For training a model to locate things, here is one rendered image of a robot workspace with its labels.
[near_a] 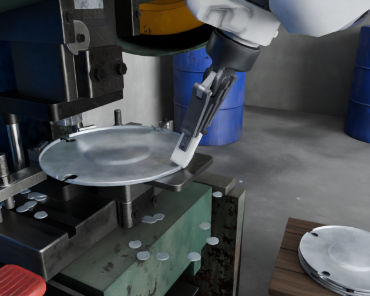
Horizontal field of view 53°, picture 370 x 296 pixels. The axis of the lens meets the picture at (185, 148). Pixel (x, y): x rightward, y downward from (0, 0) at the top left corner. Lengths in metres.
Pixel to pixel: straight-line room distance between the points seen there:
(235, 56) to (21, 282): 0.38
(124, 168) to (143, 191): 0.09
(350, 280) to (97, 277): 0.69
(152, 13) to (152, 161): 0.47
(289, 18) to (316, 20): 0.03
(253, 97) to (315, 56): 0.76
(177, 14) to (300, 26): 0.60
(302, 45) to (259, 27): 3.41
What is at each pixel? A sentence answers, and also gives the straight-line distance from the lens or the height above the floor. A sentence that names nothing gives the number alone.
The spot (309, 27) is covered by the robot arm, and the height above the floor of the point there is 1.03.
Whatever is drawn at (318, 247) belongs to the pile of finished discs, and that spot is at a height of 0.38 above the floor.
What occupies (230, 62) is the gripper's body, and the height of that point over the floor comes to 0.97.
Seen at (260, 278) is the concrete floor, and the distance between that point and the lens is 1.63.
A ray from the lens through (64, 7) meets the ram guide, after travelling 0.61.
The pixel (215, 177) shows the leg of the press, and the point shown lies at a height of 0.64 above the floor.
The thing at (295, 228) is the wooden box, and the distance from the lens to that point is 1.31.
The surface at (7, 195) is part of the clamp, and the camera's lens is 0.71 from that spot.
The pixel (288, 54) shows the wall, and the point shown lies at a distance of 3.95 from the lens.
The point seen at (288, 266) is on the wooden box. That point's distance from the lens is 1.14.
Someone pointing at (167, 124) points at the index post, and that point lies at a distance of 0.84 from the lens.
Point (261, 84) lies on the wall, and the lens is 4.07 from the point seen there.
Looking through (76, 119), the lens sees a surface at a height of 0.83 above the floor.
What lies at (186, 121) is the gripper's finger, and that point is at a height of 0.88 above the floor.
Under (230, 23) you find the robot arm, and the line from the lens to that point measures 0.50.
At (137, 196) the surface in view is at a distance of 0.71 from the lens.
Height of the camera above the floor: 1.05
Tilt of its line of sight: 21 degrees down
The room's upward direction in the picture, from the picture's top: straight up
